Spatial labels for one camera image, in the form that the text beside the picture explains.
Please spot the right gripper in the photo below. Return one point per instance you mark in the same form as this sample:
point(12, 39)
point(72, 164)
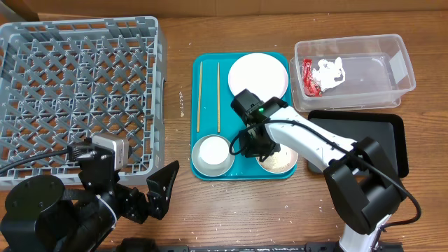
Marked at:
point(259, 146)

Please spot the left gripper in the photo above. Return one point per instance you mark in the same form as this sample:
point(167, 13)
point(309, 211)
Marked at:
point(136, 210)

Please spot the grey metal bowl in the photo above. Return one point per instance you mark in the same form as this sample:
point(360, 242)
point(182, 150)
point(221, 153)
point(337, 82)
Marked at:
point(207, 169)

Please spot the red snack wrapper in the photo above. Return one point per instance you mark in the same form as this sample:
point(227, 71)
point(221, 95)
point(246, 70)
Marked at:
point(311, 87)

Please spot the wooden chopstick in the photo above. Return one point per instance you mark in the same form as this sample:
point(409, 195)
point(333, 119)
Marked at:
point(218, 98)
point(199, 100)

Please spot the white tissue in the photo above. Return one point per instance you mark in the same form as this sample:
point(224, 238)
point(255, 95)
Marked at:
point(329, 74)

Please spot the white paper cup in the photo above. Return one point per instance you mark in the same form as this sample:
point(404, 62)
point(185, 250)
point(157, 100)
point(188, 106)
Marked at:
point(214, 150)

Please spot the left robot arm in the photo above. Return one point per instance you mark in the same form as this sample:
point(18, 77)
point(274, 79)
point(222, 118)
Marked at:
point(43, 215)

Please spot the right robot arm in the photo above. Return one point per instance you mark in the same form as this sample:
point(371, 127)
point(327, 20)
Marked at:
point(364, 187)

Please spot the grey plastic dishwasher rack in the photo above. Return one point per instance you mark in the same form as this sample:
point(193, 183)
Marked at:
point(64, 81)

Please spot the clear plastic waste bin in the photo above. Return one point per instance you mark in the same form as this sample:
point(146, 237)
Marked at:
point(378, 72)

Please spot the large white round plate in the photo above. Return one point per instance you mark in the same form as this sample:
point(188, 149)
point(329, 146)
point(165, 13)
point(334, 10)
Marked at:
point(261, 74)

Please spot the teal plastic serving tray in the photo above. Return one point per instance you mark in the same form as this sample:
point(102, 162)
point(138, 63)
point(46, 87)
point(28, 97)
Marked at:
point(211, 113)

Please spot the black plastic tray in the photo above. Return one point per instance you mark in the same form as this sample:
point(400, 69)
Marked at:
point(387, 129)

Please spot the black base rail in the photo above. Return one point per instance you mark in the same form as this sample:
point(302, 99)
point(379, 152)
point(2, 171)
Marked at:
point(139, 245)

